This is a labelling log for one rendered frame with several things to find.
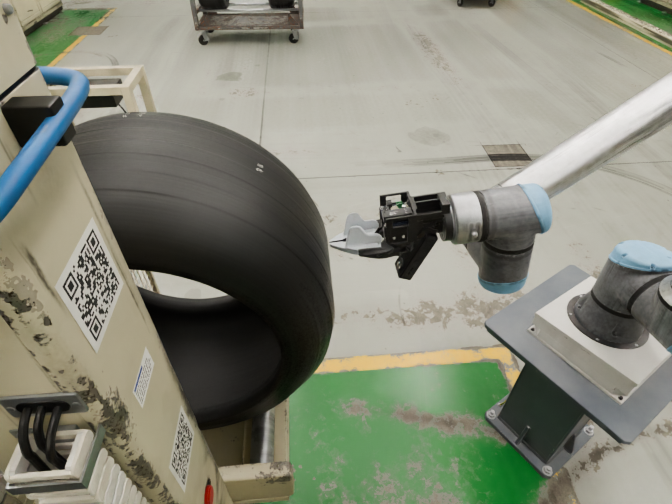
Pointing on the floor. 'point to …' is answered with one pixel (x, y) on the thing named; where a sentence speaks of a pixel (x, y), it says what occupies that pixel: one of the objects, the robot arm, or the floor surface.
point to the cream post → (122, 410)
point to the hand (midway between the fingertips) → (337, 245)
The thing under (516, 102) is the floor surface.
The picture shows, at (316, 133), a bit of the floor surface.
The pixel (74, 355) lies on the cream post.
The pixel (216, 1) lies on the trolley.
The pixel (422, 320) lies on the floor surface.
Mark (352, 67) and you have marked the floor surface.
